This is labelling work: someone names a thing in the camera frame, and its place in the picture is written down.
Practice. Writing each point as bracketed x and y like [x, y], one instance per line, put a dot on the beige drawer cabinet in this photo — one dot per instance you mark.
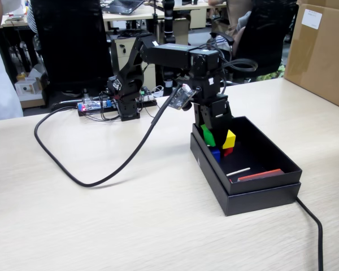
[120, 56]

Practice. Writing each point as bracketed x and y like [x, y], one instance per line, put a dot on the red cube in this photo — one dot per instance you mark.
[227, 152]

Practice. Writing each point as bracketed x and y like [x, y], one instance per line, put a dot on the black mesh office chair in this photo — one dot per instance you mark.
[70, 42]

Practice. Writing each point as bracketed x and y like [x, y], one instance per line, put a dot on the white shipping label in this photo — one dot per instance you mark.
[312, 18]

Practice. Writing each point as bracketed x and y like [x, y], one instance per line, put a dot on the white product box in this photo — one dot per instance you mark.
[26, 89]

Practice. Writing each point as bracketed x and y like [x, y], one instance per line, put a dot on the black cylindrical pole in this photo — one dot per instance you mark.
[168, 17]

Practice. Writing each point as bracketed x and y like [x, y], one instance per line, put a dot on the person in white shirt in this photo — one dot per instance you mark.
[0, 90]

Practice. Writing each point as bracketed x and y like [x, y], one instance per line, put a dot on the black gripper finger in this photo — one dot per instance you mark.
[221, 124]

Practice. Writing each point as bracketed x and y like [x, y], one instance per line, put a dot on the long white stick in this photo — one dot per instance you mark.
[238, 171]

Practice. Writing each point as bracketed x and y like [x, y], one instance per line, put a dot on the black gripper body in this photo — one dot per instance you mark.
[212, 103]

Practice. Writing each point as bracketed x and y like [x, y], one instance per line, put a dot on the blue cube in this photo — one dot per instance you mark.
[214, 154]

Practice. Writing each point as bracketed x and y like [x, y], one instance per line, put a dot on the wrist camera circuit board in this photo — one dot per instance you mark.
[180, 98]

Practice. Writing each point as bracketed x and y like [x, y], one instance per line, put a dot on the black cardboard box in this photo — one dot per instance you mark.
[265, 185]

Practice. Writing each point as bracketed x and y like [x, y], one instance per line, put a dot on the controller board with red LED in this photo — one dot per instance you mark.
[83, 108]

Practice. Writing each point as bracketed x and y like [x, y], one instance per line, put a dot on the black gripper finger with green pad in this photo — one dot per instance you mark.
[202, 115]

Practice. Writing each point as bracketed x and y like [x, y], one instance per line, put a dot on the green cube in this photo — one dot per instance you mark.
[209, 137]

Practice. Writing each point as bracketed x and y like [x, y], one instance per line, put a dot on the open brown carton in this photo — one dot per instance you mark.
[34, 104]

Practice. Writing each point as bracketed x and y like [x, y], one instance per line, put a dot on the black open box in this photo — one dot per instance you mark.
[262, 203]

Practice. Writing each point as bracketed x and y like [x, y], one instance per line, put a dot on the person in striped shirt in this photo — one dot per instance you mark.
[31, 17]

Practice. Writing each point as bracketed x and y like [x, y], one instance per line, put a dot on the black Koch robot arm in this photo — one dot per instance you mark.
[169, 55]

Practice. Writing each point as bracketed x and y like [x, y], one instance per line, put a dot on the yellow cube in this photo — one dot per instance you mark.
[229, 139]

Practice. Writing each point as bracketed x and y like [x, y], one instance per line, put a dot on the seated person khaki trousers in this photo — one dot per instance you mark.
[234, 14]

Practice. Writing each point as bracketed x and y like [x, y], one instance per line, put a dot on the black office chair with armrest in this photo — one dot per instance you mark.
[265, 36]

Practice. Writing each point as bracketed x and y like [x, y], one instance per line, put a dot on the green patterned fabric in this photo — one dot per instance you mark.
[271, 74]

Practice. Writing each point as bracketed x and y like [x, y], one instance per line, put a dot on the large brown cardboard box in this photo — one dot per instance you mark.
[322, 62]

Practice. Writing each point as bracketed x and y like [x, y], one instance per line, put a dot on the open black laptop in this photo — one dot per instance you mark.
[121, 5]

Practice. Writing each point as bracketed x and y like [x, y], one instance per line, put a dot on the flat red block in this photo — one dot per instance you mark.
[260, 175]

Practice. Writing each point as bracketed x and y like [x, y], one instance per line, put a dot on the beige office desk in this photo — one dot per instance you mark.
[197, 17]

